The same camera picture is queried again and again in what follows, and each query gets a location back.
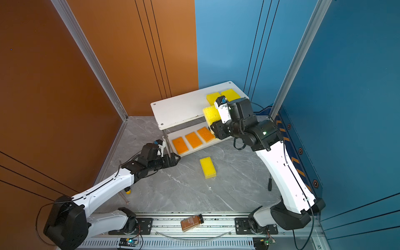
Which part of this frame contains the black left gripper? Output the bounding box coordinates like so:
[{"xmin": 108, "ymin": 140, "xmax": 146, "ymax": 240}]
[{"xmin": 148, "ymin": 152, "xmax": 182, "ymax": 173}]

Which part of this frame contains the orange sponge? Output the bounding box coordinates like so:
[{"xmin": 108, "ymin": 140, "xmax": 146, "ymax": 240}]
[
  {"xmin": 185, "ymin": 132, "xmax": 203, "ymax": 149},
  {"xmin": 197, "ymin": 127, "xmax": 215, "ymax": 143},
  {"xmin": 172, "ymin": 137, "xmax": 189, "ymax": 155}
]

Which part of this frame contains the yellow sponge top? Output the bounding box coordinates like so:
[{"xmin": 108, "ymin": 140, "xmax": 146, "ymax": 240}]
[{"xmin": 221, "ymin": 89, "xmax": 241, "ymax": 102}]

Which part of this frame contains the yellow sponge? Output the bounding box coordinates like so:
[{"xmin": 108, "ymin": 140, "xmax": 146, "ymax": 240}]
[
  {"xmin": 206, "ymin": 92, "xmax": 221, "ymax": 106},
  {"xmin": 203, "ymin": 106, "xmax": 221, "ymax": 126},
  {"xmin": 221, "ymin": 89, "xmax": 241, "ymax": 102},
  {"xmin": 200, "ymin": 157, "xmax": 217, "ymax": 179}
]

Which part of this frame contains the yellow sponge bottom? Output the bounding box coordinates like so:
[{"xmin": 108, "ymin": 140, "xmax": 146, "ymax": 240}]
[{"xmin": 203, "ymin": 106, "xmax": 221, "ymax": 126}]

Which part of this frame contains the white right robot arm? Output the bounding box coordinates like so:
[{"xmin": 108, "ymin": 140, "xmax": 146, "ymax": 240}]
[{"xmin": 210, "ymin": 96, "xmax": 326, "ymax": 233}]

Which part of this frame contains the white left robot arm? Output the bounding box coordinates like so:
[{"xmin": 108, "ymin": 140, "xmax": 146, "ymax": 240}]
[{"xmin": 43, "ymin": 140, "xmax": 181, "ymax": 250}]

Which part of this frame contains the white two-tier metal shelf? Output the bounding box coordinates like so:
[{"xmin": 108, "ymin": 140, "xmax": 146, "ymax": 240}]
[{"xmin": 151, "ymin": 81, "xmax": 248, "ymax": 157}]

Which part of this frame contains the brown spice jar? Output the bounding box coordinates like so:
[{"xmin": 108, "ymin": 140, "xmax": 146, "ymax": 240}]
[{"xmin": 180, "ymin": 214, "xmax": 204, "ymax": 232}]

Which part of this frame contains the green circuit board left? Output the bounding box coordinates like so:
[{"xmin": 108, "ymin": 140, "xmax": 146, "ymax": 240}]
[{"xmin": 118, "ymin": 237, "xmax": 140, "ymax": 248}]

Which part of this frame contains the green circuit board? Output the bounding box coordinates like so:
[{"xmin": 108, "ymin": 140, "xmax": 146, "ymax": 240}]
[
  {"xmin": 118, "ymin": 237, "xmax": 140, "ymax": 248},
  {"xmin": 253, "ymin": 237, "xmax": 276, "ymax": 250}
]

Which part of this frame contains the green circuit board right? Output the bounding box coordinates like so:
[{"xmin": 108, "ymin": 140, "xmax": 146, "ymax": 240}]
[{"xmin": 253, "ymin": 237, "xmax": 276, "ymax": 250}]

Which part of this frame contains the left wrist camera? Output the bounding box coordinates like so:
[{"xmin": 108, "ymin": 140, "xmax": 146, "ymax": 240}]
[{"xmin": 154, "ymin": 140, "xmax": 166, "ymax": 157}]

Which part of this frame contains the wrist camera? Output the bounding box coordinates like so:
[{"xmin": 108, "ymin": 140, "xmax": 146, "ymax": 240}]
[
  {"xmin": 154, "ymin": 140, "xmax": 166, "ymax": 157},
  {"xmin": 214, "ymin": 95, "xmax": 231, "ymax": 124}
]

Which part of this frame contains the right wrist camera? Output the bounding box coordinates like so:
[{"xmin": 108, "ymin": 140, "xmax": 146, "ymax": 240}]
[{"xmin": 214, "ymin": 95, "xmax": 231, "ymax": 124}]

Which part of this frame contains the black-handled screwdriver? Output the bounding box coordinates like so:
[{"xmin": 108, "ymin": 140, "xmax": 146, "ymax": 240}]
[{"xmin": 268, "ymin": 178, "xmax": 273, "ymax": 191}]

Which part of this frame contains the aluminium front rail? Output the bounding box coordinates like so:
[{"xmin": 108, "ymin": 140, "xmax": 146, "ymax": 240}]
[{"xmin": 79, "ymin": 212, "xmax": 330, "ymax": 250}]

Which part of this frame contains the aluminium corner post right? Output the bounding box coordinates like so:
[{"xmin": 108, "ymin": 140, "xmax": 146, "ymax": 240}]
[{"xmin": 269, "ymin": 0, "xmax": 332, "ymax": 120}]

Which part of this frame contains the aluminium corner post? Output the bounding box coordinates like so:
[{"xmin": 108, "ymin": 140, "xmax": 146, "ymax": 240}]
[
  {"xmin": 51, "ymin": 0, "xmax": 128, "ymax": 122},
  {"xmin": 269, "ymin": 0, "xmax": 332, "ymax": 120}
]

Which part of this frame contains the aluminium corner post left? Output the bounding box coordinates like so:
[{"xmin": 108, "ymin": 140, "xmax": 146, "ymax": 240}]
[{"xmin": 51, "ymin": 0, "xmax": 128, "ymax": 122}]

